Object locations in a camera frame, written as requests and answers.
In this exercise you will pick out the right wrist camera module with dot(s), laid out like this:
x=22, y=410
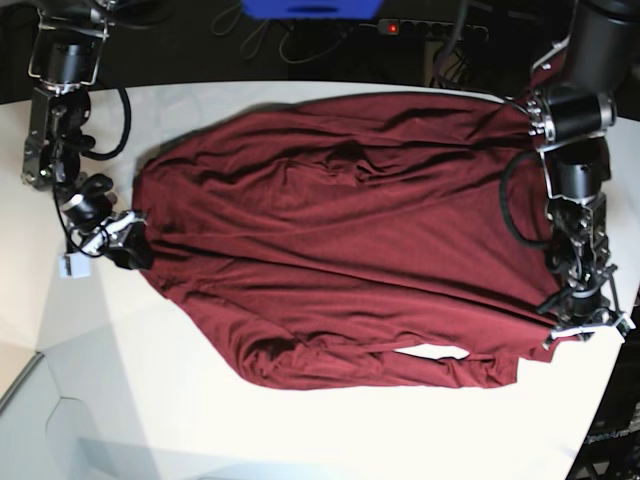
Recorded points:
x=74, y=266

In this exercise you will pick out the blue box at table back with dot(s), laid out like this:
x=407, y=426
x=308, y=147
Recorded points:
x=311, y=9

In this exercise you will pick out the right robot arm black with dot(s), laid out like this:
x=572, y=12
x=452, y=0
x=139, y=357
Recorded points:
x=65, y=64

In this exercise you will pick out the black power strip red light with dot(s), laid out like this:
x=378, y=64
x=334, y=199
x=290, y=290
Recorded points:
x=430, y=30

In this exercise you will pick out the black OpenArm labelled case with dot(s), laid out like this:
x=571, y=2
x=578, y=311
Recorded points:
x=610, y=449

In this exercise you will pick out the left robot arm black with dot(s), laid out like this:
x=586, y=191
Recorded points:
x=570, y=114

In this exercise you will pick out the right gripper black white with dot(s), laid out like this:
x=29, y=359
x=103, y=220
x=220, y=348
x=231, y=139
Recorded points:
x=91, y=227

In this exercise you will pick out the dark red long-sleeve t-shirt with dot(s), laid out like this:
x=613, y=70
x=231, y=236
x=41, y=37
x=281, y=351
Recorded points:
x=351, y=241

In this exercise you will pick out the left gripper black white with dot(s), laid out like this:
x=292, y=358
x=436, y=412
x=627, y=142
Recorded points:
x=582, y=314

